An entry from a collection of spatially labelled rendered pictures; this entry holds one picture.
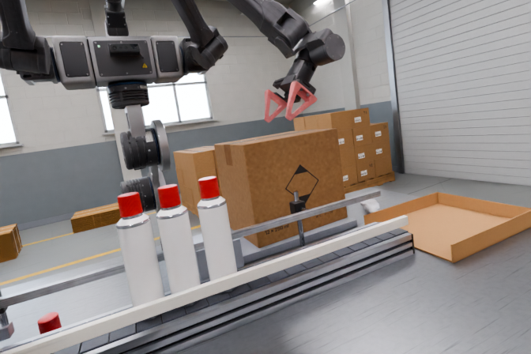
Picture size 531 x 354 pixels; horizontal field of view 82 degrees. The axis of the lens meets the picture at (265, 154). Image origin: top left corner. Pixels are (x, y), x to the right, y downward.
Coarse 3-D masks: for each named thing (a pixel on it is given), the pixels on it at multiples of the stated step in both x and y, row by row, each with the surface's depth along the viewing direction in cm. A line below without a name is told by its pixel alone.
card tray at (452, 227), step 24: (384, 216) 88; (408, 216) 90; (432, 216) 87; (456, 216) 85; (480, 216) 82; (504, 216) 79; (528, 216) 72; (432, 240) 72; (456, 240) 70; (480, 240) 65
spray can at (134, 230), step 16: (128, 208) 48; (128, 224) 47; (144, 224) 48; (128, 240) 47; (144, 240) 48; (128, 256) 48; (144, 256) 48; (128, 272) 48; (144, 272) 48; (144, 288) 48; (160, 288) 51; (144, 320) 49
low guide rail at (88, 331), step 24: (336, 240) 61; (360, 240) 63; (264, 264) 55; (288, 264) 56; (192, 288) 50; (216, 288) 51; (120, 312) 46; (144, 312) 47; (72, 336) 43; (96, 336) 44
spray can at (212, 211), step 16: (208, 192) 52; (208, 208) 52; (224, 208) 54; (208, 224) 52; (224, 224) 53; (208, 240) 53; (224, 240) 53; (208, 256) 54; (224, 256) 53; (224, 272) 53
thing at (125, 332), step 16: (368, 240) 67; (384, 240) 66; (320, 256) 62; (336, 256) 62; (288, 272) 58; (240, 288) 55; (256, 288) 54; (208, 304) 51; (160, 320) 49; (48, 336) 49; (112, 336) 46; (128, 336) 46; (0, 352) 46; (64, 352) 44; (80, 352) 44
